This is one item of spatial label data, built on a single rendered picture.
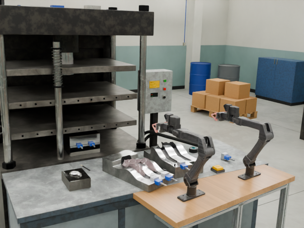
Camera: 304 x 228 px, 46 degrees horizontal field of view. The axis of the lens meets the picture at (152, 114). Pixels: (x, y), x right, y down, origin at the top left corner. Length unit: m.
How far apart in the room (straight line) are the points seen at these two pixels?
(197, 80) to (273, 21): 2.61
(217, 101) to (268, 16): 3.90
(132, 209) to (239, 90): 5.31
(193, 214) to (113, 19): 1.64
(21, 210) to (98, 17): 1.54
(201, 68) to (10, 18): 7.56
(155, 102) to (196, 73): 6.51
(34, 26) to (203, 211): 1.75
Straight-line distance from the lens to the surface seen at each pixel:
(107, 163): 2.75
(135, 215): 2.64
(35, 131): 3.05
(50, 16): 2.85
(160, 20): 10.36
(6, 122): 2.92
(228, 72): 9.61
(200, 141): 2.22
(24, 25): 2.81
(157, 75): 3.41
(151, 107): 3.44
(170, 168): 2.73
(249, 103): 7.73
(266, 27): 10.77
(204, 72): 9.91
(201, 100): 7.92
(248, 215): 3.35
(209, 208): 2.35
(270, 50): 10.64
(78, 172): 2.65
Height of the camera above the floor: 1.91
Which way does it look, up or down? 14 degrees down
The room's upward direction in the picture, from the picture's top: 2 degrees clockwise
